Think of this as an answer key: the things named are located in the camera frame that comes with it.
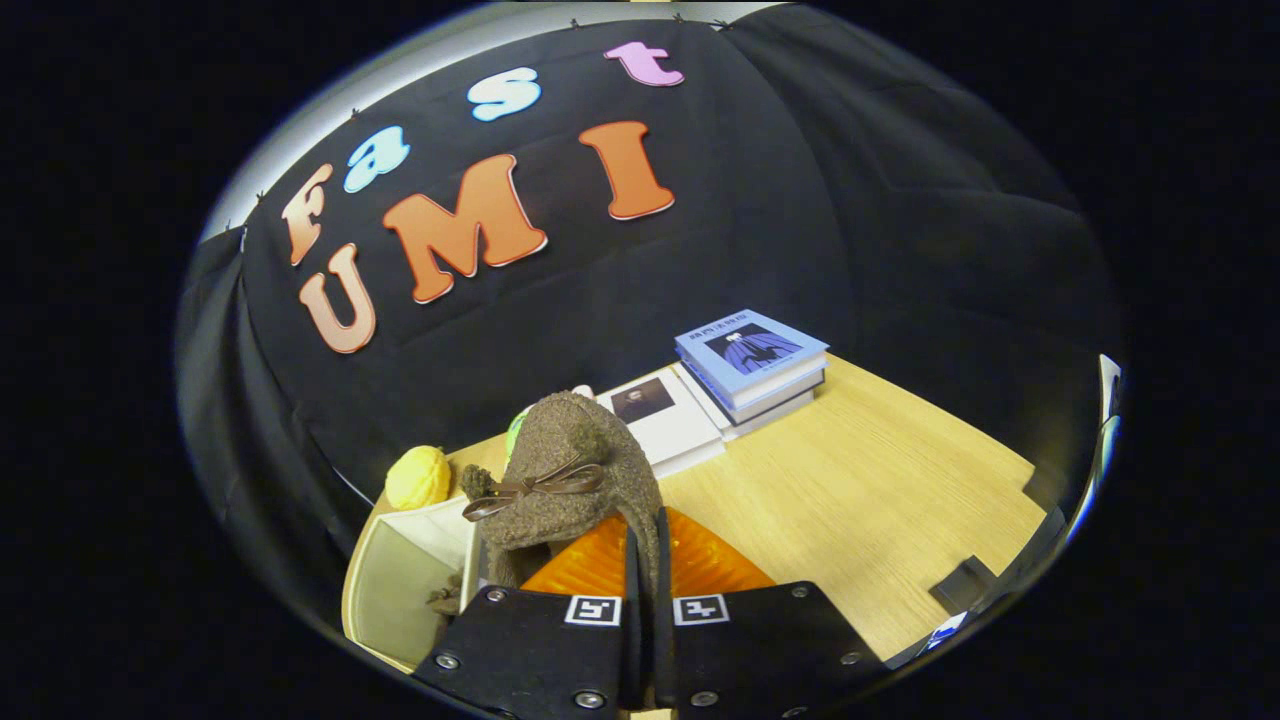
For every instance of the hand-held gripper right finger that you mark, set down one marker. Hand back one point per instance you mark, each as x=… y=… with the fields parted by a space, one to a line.
x=664 y=650

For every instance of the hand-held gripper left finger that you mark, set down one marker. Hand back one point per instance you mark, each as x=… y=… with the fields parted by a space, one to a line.
x=632 y=650

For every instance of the grey fabric storage box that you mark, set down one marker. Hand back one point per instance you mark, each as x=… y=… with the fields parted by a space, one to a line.
x=400 y=580

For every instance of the white book with portrait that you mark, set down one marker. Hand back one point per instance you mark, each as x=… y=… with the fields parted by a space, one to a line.
x=670 y=420

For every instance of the green pink plush toy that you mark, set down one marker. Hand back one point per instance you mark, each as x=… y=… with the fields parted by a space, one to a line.
x=514 y=428

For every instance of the yellow plush toy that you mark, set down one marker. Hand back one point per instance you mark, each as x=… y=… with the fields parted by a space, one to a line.
x=418 y=478

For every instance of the grey white stacked book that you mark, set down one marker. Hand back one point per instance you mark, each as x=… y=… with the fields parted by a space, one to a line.
x=775 y=393

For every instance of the dark grey block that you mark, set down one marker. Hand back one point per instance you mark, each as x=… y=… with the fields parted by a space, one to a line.
x=962 y=585

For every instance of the blue book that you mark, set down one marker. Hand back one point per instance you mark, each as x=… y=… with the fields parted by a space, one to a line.
x=750 y=350

